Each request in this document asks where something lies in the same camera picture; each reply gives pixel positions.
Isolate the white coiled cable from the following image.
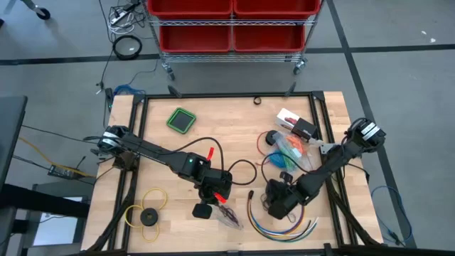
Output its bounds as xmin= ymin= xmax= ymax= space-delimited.
xmin=107 ymin=16 xmax=138 ymax=36

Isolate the metal wire shelf cart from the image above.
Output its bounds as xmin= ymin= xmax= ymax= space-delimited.
xmin=141 ymin=0 xmax=323 ymax=81

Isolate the white box hot dog print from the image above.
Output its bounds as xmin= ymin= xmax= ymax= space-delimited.
xmin=275 ymin=108 xmax=319 ymax=142

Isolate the white power strip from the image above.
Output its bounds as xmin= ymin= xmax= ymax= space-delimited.
xmin=109 ymin=9 xmax=128 ymax=25

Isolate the coloured tube bundle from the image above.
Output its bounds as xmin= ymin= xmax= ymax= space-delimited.
xmin=247 ymin=190 xmax=319 ymax=242

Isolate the black right camera cable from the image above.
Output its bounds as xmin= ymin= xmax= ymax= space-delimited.
xmin=260 ymin=151 xmax=311 ymax=183

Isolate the blue floor cable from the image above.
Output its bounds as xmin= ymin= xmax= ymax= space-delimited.
xmin=113 ymin=84 xmax=147 ymax=96

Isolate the black spool red wire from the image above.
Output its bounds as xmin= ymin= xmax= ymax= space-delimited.
xmin=256 ymin=129 xmax=282 ymax=157

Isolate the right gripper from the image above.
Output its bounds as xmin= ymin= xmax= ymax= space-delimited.
xmin=264 ymin=177 xmax=303 ymax=220

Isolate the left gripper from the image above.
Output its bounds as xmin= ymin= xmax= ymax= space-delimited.
xmin=192 ymin=166 xmax=234 ymax=220

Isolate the blue zip ties bag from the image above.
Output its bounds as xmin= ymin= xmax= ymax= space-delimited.
xmin=275 ymin=132 xmax=306 ymax=172

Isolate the black power brick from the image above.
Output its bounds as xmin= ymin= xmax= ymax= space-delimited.
xmin=48 ymin=164 xmax=76 ymax=179

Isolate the clear plastic bag pile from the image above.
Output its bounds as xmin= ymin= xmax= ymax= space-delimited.
xmin=213 ymin=202 xmax=245 ymax=230

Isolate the yellow rubber band ring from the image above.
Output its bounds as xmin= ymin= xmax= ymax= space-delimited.
xmin=124 ymin=187 xmax=168 ymax=243

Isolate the black rolling workbench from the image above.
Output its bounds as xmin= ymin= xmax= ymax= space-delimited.
xmin=0 ymin=0 xmax=51 ymax=21

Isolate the black desk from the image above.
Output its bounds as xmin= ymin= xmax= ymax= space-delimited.
xmin=0 ymin=95 xmax=28 ymax=186

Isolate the black aluminium table frame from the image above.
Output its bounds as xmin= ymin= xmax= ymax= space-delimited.
xmin=81 ymin=90 xmax=387 ymax=256

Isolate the green square collapsible container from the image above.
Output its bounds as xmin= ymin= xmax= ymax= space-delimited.
xmin=165 ymin=107 xmax=198 ymax=135

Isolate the red plastic bin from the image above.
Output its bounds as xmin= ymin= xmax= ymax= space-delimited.
xmin=159 ymin=24 xmax=232 ymax=53
xmin=233 ymin=0 xmax=322 ymax=19
xmin=232 ymin=24 xmax=306 ymax=53
xmin=147 ymin=0 xmax=234 ymax=19

